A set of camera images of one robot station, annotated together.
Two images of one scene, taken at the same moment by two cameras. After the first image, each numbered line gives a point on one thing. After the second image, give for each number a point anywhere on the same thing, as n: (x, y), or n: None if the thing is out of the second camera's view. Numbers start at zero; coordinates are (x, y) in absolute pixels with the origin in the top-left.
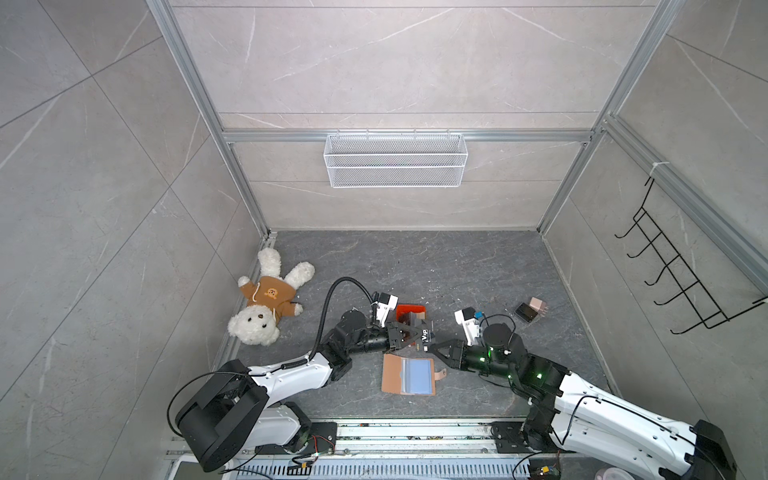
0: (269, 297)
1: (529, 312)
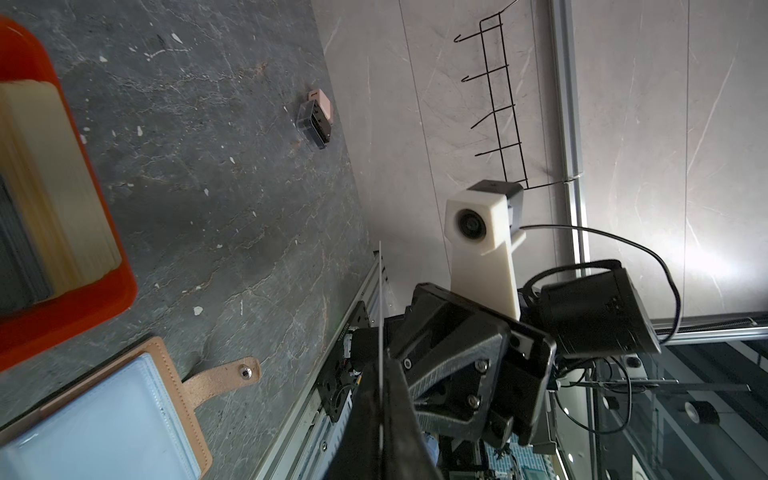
0: None
1: (315, 118)
